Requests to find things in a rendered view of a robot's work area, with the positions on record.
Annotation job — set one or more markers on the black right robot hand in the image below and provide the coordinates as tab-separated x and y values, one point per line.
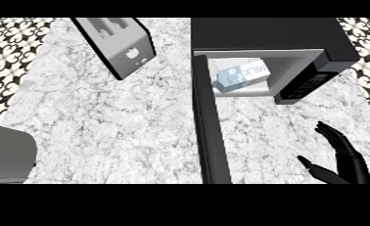
348	161

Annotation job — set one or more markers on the black microwave door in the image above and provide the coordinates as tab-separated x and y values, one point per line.
210	132

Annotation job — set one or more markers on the white and blue milk carton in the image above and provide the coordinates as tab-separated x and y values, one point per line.
240	75

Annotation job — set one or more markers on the black microwave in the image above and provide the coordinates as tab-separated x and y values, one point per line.
269	34

